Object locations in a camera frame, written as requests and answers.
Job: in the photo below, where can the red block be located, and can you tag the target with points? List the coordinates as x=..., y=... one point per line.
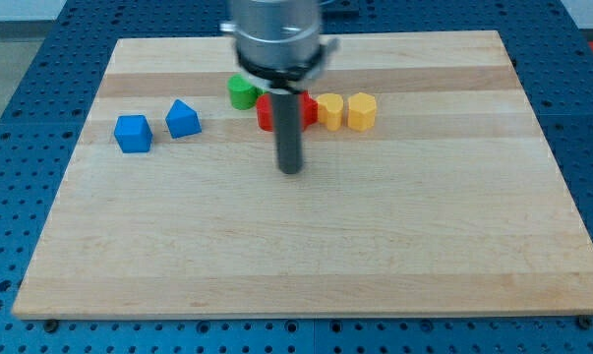
x=309, y=110
x=264, y=112

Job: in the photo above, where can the yellow hexagon block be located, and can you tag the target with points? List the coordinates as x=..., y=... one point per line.
x=362, y=111

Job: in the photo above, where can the blue triangular block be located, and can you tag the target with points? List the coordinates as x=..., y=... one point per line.
x=182, y=120

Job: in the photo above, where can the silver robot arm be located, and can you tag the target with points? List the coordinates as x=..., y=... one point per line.
x=279, y=48

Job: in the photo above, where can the wooden board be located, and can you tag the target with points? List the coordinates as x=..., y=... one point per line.
x=452, y=205

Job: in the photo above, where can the green cylinder block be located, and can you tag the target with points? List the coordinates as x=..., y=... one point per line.
x=243, y=95

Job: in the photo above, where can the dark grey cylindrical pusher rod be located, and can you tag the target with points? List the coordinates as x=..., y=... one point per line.
x=287, y=128

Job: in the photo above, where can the blue cube block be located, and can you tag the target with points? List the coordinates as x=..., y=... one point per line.
x=133, y=134

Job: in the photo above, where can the red block right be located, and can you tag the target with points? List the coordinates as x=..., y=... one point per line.
x=309, y=110

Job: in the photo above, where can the red block left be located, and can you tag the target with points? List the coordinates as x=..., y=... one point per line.
x=264, y=112

